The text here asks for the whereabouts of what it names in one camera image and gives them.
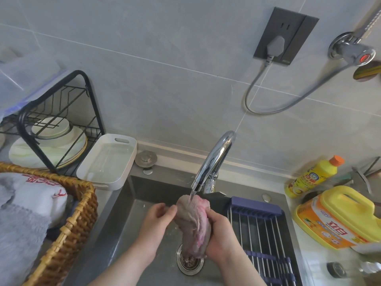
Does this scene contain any person's right hand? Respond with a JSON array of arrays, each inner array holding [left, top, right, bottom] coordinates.
[[205, 210, 242, 264]]

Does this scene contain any white ceramic bowl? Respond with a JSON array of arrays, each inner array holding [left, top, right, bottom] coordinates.
[[31, 117, 72, 140]]

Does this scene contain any grey power cable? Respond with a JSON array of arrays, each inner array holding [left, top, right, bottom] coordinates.
[[244, 35, 353, 115]]

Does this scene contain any dark chopstick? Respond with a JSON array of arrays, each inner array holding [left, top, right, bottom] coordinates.
[[364, 157, 381, 176]]

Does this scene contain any steel sink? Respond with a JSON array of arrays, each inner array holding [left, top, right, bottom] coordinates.
[[64, 166, 310, 286]]

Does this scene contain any chrome valve red dot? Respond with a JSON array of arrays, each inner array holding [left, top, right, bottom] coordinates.
[[328, 32, 376, 66]]

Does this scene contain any small grey sink plug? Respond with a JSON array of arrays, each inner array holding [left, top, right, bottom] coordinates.
[[135, 150, 158, 168]]

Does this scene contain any dark sink drain basket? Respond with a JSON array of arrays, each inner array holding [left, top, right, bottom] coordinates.
[[227, 196, 298, 286]]

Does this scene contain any yellow gas hose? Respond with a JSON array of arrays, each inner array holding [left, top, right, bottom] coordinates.
[[353, 61, 381, 82]]

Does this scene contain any dark wall socket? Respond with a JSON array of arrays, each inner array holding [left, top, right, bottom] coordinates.
[[253, 6, 319, 66]]

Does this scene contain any small dark liquid spray bottle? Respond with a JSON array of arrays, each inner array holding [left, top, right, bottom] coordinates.
[[326, 260, 381, 278]]

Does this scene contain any pink dish cloth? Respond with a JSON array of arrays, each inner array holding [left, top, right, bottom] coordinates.
[[174, 195, 212, 259]]

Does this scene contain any person's left hand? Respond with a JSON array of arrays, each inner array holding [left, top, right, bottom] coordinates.
[[135, 203, 178, 259]]

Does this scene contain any orange woven basket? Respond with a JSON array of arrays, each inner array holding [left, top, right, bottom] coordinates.
[[0, 162, 98, 286]]

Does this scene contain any pale blue plastic bag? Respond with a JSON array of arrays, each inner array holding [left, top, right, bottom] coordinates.
[[0, 53, 67, 116]]

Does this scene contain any yellow detergent bottle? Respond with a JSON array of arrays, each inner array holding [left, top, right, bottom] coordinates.
[[293, 185, 381, 250]]

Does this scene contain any metal flexible hose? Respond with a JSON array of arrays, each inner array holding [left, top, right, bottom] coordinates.
[[354, 0, 381, 39]]

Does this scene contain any person's left forearm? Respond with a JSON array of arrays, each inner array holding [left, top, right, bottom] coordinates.
[[89, 242, 158, 286]]

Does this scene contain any white plate stack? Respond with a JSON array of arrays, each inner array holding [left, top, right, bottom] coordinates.
[[8, 126, 88, 170]]

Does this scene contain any black wire rack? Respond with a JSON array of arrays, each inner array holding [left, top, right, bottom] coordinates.
[[0, 70, 105, 178]]

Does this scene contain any white countertop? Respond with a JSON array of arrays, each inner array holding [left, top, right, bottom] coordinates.
[[64, 141, 381, 286]]

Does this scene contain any round metal sink drain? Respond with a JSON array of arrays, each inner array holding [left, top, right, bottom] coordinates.
[[176, 244, 205, 276]]

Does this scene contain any chrome faucet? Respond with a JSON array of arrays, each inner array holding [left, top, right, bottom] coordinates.
[[191, 131, 237, 195]]

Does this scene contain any orange cap yellow bottle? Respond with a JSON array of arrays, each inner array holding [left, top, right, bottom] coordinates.
[[285, 155, 345, 199]]

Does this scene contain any grey white cloth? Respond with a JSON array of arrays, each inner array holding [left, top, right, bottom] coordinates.
[[0, 178, 51, 286]]

